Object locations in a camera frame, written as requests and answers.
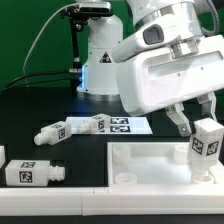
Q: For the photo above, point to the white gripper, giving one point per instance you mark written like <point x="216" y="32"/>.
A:
<point x="158" y="69"/>

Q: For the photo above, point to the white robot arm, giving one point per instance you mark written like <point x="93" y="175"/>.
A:
<point x="196" y="17"/>

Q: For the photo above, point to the white sheet with markers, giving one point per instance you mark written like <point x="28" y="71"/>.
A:
<point x="116" y="126"/>

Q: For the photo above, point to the white front fence wall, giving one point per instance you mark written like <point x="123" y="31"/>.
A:
<point x="117" y="200"/>

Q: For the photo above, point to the white fence wall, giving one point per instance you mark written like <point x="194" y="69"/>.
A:
<point x="117" y="200"/>
<point x="2" y="156"/>

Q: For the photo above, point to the black camera on stand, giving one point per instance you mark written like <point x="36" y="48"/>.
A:
<point x="87" y="9"/>

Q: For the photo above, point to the white left fence wall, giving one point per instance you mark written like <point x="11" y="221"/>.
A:
<point x="2" y="156"/>

